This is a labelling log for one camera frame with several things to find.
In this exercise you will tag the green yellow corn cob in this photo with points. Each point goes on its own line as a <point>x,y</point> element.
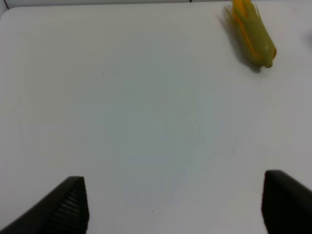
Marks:
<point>254,39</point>

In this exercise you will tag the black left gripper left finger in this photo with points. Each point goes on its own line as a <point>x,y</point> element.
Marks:
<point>63,211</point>

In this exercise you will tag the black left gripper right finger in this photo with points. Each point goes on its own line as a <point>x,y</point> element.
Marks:
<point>286,204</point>

